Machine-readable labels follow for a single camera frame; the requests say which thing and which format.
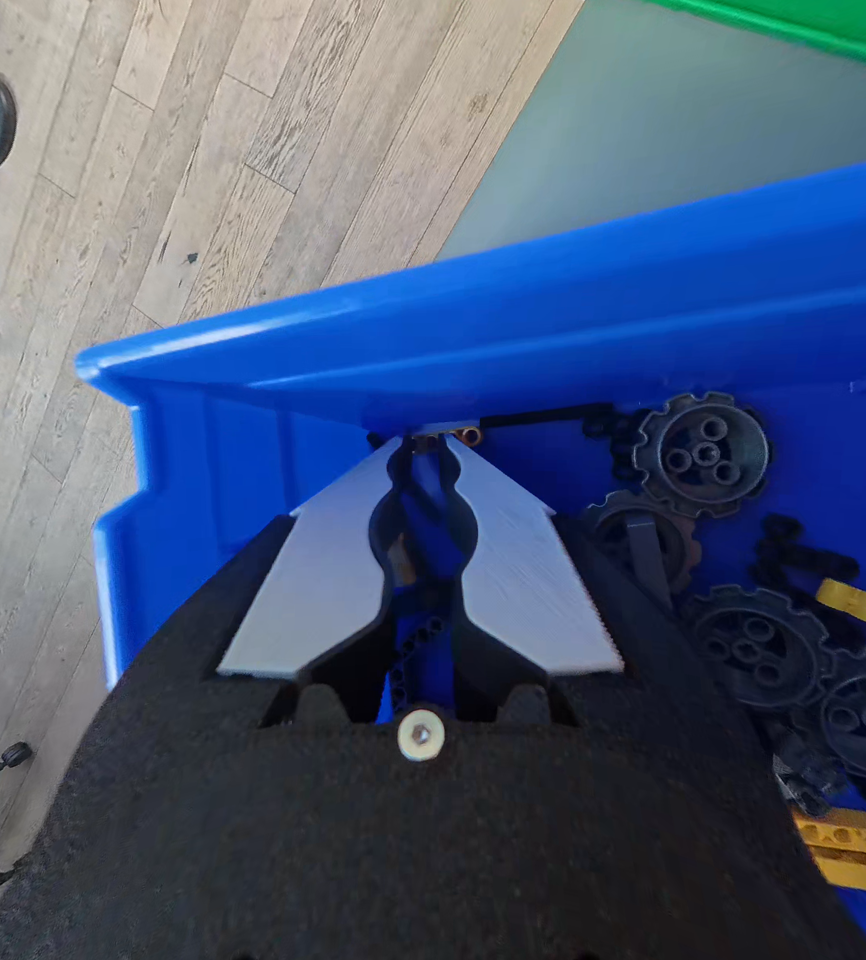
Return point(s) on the dark grey lego beam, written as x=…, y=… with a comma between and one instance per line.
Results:
x=646, y=555

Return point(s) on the yellow lego bent beam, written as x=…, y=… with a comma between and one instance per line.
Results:
x=864, y=604

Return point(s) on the yellow lego liftarm beam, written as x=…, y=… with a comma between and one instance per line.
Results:
x=466, y=434

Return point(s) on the blue plastic bin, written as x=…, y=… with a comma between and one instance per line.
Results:
x=553, y=300

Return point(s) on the black lego track links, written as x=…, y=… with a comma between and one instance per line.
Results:
x=800, y=555

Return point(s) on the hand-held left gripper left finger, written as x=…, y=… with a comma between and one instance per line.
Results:
x=313, y=592

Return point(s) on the green plastic bin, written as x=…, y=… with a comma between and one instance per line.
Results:
x=815, y=30

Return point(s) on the long black lego axle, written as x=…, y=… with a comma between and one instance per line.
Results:
x=545, y=416

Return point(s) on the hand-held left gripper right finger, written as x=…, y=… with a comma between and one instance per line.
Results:
x=530, y=592

